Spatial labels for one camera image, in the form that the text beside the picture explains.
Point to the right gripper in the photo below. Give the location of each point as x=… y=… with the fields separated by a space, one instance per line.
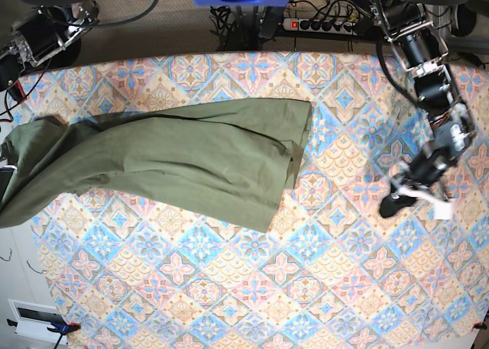
x=8 y=168

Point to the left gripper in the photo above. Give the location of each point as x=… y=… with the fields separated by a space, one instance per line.
x=406 y=191

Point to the olive green t-shirt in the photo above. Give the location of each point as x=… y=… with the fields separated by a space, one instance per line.
x=229 y=160

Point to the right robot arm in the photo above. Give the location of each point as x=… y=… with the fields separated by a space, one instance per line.
x=52 y=30

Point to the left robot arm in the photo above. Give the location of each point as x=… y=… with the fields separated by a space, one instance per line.
x=407 y=28

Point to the blue red clamp upper left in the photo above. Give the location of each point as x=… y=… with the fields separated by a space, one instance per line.
x=16 y=92

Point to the blue red clamp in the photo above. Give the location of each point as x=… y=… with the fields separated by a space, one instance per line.
x=63 y=329
x=16 y=92

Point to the black round stool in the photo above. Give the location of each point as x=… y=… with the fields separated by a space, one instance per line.
x=68 y=57

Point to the red clamp lower right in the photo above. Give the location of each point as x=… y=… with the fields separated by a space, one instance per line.
x=480 y=326

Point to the patterned tablecloth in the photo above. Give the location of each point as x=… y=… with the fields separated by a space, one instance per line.
x=329 y=273

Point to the white floor outlet box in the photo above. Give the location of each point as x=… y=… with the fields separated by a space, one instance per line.
x=33 y=320

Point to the blue red clamp lower left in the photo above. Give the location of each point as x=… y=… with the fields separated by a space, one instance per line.
x=63 y=329

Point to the white power strip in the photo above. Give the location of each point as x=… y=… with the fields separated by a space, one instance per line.
x=318 y=26

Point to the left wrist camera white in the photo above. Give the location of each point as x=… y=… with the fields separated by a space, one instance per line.
x=443 y=211

